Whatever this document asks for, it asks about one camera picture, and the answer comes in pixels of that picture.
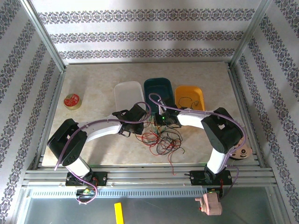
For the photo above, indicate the flat pink doll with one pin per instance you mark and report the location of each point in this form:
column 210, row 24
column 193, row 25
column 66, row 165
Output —
column 244, row 152

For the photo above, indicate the aluminium rail frame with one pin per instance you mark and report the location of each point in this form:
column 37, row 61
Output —
column 149, row 175

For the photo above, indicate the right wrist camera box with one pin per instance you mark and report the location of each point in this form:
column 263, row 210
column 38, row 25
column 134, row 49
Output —
column 163, row 106

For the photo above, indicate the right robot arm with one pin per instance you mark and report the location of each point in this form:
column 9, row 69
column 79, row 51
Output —
column 222, row 133

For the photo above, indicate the orange plastic tray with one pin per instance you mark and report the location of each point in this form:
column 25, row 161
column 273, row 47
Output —
column 189, row 92

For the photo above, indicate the yellow strip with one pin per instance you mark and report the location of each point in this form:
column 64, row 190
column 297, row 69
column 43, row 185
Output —
column 119, row 213

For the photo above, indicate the teal plastic tray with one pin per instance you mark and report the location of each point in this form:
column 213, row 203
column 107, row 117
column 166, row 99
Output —
column 158, row 89

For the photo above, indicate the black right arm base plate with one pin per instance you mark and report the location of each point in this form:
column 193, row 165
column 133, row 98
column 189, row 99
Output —
column 198, row 178

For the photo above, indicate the small circuit board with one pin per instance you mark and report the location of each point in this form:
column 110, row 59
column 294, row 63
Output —
column 85, row 191

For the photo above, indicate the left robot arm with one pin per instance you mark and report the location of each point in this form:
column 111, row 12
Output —
column 102, row 128

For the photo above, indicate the white plastic tray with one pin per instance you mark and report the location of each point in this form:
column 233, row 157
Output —
column 127, row 95

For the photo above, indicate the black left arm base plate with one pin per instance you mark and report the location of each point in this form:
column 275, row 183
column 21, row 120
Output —
column 102, row 178

